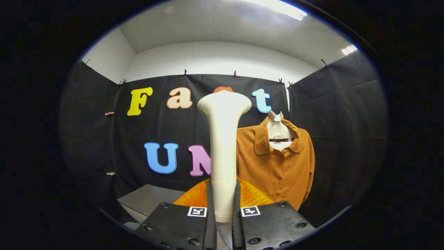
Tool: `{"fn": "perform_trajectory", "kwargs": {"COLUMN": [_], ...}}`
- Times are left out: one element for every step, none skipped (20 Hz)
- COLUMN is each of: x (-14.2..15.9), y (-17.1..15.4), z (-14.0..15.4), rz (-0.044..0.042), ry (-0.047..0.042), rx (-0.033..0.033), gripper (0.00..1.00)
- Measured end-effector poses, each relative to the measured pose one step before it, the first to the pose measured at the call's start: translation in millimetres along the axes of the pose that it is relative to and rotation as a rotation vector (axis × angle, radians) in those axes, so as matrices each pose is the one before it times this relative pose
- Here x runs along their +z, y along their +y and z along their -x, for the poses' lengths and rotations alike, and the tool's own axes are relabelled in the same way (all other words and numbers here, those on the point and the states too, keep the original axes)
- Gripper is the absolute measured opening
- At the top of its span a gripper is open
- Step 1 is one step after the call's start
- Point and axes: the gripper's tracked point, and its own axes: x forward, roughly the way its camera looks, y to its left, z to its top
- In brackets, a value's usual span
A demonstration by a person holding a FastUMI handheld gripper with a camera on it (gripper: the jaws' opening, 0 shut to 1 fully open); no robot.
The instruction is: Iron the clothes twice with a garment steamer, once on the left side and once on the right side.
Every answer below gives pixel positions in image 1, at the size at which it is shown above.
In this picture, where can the orange button shirt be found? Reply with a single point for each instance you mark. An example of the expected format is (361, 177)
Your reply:
(277, 173)

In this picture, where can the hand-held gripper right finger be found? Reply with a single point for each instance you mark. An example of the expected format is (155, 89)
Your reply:
(274, 225)

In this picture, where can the long ceiling light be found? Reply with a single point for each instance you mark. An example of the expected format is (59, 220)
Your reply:
(277, 8)

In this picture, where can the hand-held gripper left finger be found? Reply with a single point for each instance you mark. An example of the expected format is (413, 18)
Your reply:
(173, 225)

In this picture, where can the grey cabinet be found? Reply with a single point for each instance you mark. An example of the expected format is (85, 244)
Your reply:
(152, 199)

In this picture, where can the white clothes hanger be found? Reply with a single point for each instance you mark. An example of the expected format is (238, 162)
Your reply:
(277, 130)

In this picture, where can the small ceiling light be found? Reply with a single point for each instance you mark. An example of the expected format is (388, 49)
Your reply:
(349, 49)

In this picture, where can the row of black cloth clips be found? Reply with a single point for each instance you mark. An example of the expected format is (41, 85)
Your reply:
(185, 72)

